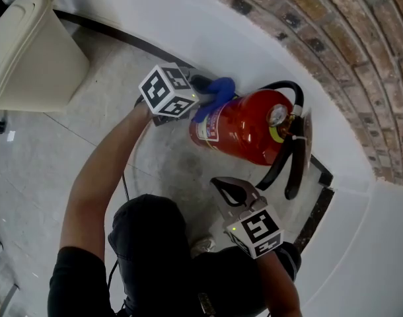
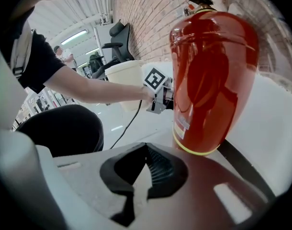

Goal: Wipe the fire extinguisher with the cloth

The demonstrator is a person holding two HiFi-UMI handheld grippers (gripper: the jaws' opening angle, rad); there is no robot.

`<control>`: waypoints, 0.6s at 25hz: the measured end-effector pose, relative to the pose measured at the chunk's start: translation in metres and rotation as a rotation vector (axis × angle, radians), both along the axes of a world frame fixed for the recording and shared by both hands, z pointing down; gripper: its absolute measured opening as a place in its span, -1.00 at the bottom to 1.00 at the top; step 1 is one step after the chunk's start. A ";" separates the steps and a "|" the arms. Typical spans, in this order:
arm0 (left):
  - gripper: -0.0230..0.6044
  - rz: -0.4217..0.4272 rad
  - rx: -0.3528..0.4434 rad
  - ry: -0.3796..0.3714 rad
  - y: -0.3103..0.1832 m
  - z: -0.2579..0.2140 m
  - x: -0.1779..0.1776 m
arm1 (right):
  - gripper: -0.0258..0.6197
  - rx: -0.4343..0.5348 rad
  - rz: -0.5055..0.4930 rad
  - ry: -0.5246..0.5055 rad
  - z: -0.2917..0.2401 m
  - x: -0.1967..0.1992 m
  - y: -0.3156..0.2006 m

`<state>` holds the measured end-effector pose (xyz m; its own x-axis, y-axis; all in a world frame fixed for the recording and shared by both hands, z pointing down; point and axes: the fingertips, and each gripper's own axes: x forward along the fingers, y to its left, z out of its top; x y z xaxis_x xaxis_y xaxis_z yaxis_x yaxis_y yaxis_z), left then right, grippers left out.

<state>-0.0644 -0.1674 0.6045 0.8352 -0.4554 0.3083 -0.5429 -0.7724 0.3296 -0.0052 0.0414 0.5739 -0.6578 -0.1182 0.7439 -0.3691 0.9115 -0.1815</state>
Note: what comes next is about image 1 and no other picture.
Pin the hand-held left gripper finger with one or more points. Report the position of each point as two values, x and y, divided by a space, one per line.
201 73
206 98

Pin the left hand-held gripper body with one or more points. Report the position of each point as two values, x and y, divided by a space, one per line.
155 89

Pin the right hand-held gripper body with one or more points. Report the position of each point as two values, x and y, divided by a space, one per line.
257 230

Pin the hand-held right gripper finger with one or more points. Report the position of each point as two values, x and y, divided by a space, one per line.
246 188
229 213

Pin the blue cloth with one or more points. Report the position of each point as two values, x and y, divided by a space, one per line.
221 88

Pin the red fire extinguisher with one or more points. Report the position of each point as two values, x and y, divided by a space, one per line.
241 124

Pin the red tag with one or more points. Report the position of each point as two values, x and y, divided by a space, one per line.
308 137

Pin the person's right forearm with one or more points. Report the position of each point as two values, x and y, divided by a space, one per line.
280 286

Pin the person's left forearm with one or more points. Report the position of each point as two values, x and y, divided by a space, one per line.
95 183

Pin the black baseboard strip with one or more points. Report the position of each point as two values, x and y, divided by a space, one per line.
315 216

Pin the person's black trousers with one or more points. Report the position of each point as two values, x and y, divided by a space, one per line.
148 236

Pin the cream trash bin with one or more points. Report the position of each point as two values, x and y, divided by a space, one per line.
39 61

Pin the person's black shirt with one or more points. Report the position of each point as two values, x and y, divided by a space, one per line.
79 282

